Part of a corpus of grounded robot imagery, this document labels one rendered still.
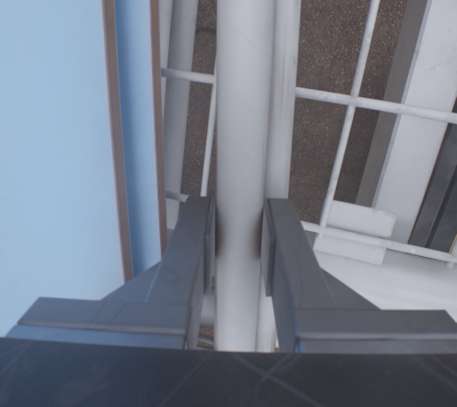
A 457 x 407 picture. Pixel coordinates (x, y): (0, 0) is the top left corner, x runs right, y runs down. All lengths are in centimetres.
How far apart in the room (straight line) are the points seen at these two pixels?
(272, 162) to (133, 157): 7
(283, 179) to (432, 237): 27
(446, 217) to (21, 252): 37
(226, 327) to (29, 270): 11
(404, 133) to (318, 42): 46
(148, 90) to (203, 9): 56
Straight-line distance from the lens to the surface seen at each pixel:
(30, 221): 19
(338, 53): 67
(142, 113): 16
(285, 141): 15
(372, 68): 68
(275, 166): 15
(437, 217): 40
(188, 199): 15
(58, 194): 17
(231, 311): 17
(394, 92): 25
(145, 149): 17
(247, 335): 18
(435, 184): 39
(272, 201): 15
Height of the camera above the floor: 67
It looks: 68 degrees down
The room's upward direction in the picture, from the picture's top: 139 degrees counter-clockwise
